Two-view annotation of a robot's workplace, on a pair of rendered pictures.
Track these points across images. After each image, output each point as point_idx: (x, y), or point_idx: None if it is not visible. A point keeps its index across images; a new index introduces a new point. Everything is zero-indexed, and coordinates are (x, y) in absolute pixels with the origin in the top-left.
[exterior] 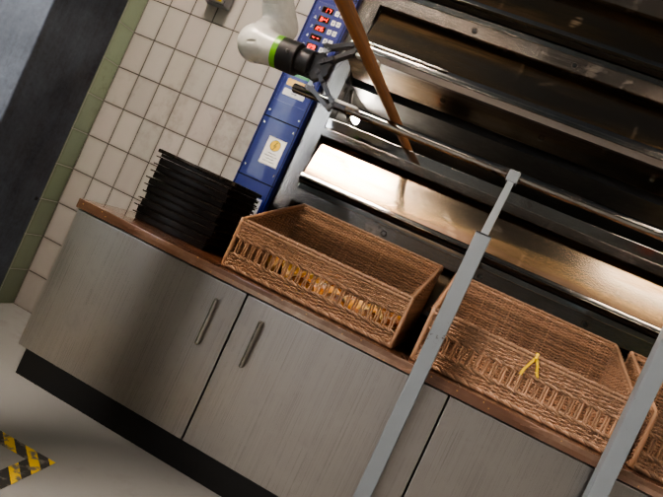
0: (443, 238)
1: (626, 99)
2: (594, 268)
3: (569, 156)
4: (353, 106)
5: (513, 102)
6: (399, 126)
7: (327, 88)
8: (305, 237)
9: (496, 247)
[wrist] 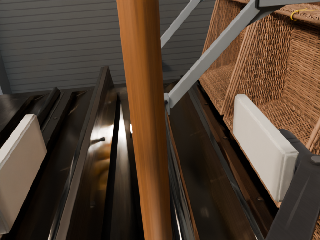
0: (260, 233)
1: (33, 191)
2: (184, 150)
3: (101, 195)
4: (242, 103)
5: (56, 218)
6: (178, 216)
7: (279, 221)
8: None
9: (222, 198)
